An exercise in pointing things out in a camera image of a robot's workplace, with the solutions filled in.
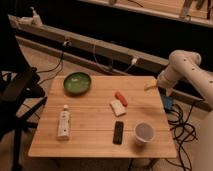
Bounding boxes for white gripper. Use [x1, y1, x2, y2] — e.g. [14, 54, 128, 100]
[144, 75, 171, 91]

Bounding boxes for black eraser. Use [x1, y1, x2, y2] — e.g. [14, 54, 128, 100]
[113, 121, 124, 145]

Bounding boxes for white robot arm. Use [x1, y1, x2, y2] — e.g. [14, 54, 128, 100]
[144, 50, 213, 171]

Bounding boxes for blue box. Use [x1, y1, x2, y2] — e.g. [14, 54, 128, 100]
[161, 95, 173, 110]

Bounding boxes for white plug adapter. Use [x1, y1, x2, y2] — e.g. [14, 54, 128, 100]
[131, 57, 138, 66]

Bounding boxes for orange carrot toy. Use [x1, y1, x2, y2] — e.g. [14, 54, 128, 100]
[115, 91, 128, 107]

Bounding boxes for clear plastic cup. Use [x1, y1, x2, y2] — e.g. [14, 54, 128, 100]
[134, 122, 155, 146]

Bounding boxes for white tube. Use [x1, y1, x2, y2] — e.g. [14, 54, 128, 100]
[57, 105, 70, 140]

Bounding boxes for black chair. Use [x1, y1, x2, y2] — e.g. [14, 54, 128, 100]
[0, 12, 47, 171]

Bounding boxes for white spray bottle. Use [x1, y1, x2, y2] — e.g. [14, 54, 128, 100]
[31, 7, 43, 27]

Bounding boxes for black floor cables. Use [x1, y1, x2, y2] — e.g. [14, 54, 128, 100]
[165, 99, 201, 171]

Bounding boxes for white plug on rail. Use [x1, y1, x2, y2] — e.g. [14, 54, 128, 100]
[62, 40, 71, 47]

